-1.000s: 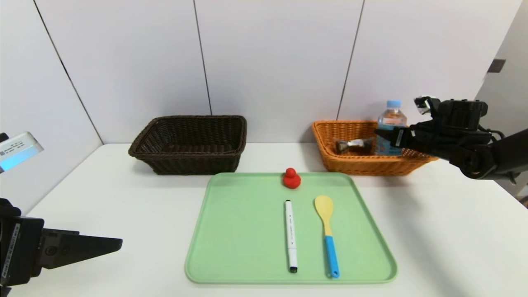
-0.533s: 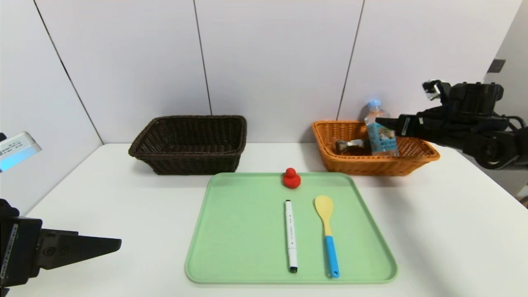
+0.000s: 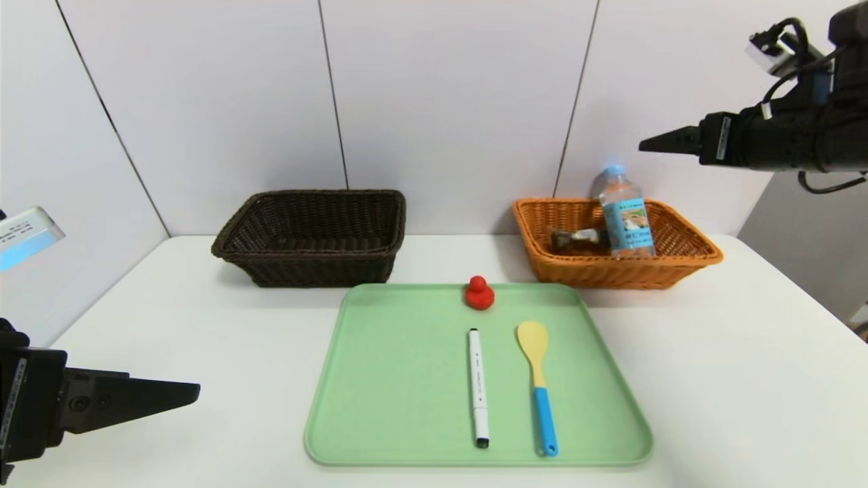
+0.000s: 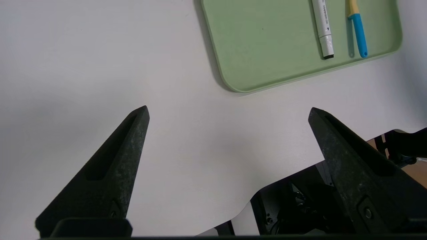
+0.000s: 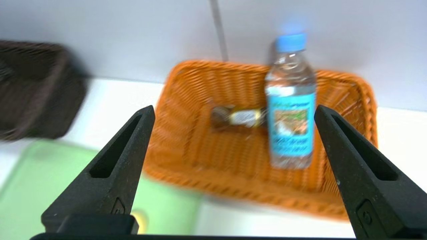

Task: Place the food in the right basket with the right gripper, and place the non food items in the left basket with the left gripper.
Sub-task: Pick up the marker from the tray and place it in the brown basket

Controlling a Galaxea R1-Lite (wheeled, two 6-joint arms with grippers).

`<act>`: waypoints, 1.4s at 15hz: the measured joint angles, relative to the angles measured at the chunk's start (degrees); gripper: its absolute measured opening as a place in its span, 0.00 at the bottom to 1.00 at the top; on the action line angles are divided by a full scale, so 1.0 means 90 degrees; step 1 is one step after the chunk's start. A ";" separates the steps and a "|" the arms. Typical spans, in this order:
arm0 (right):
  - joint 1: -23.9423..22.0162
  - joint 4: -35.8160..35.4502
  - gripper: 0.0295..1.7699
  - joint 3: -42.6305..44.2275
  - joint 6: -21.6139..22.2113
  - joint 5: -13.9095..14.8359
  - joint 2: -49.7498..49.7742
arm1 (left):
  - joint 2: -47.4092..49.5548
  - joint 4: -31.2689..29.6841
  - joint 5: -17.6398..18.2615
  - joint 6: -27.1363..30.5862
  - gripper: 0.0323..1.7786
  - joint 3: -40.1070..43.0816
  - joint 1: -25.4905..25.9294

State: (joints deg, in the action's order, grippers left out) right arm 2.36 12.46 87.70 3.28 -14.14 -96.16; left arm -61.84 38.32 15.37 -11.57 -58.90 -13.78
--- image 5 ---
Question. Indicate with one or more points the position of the water bottle with blue cap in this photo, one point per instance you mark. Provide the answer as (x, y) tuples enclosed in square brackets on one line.
[(290, 133)]

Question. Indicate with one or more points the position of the Ferrero Rocher chocolate pack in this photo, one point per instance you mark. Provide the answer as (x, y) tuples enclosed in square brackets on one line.
[(243, 117)]

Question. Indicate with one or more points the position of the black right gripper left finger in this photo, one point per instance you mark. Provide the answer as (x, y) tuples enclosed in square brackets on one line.
[(103, 193)]

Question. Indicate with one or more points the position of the light green plastic tray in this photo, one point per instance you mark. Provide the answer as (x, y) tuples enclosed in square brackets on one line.
[(33, 186)]

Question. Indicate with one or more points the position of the orange wicker basket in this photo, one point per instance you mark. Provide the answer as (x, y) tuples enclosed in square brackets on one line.
[(217, 156)]

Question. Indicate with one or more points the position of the dark brown wicker basket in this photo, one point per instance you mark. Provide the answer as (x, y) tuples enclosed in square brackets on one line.
[(40, 93)]

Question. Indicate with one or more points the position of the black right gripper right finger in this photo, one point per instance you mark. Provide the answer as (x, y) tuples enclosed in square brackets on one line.
[(377, 193)]

